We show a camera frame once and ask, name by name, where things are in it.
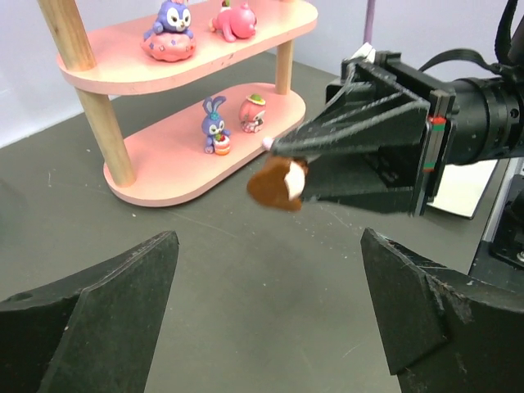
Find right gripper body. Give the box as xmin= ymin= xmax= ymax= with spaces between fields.
xmin=327 ymin=52 xmax=454 ymax=209

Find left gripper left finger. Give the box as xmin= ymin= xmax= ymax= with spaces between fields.
xmin=1 ymin=231 xmax=179 ymax=392

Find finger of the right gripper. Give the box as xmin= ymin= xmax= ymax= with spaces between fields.
xmin=301 ymin=147 xmax=426 ymax=214
xmin=270 ymin=93 xmax=430 ymax=157

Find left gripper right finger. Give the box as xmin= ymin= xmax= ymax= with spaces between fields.
xmin=360 ymin=228 xmax=523 ymax=392

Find small brown toy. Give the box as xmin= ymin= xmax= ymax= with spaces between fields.
xmin=246 ymin=153 xmax=311 ymax=212

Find pink pig toy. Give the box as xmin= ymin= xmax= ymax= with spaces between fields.
xmin=209 ymin=1 xmax=258 ymax=43

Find purple figure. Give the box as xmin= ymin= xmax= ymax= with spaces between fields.
xmin=141 ymin=0 xmax=196 ymax=62

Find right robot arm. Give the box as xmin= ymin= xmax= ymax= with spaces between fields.
xmin=271 ymin=1 xmax=523 ymax=215

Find pink yellow toy on shelf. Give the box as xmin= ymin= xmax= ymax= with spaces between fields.
xmin=238 ymin=93 xmax=266 ymax=133

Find blue bear toy on shelf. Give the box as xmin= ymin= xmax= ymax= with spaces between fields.
xmin=201 ymin=96 xmax=231 ymax=154

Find pink three-tier shelf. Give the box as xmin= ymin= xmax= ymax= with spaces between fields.
xmin=39 ymin=1 xmax=318 ymax=207

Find white square plate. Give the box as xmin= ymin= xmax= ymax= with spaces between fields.
xmin=427 ymin=160 xmax=508 ymax=219

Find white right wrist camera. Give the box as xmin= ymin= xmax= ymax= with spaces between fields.
xmin=350 ymin=42 xmax=377 ymax=63

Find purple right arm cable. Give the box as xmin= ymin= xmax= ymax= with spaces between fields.
xmin=364 ymin=0 xmax=377 ymax=45

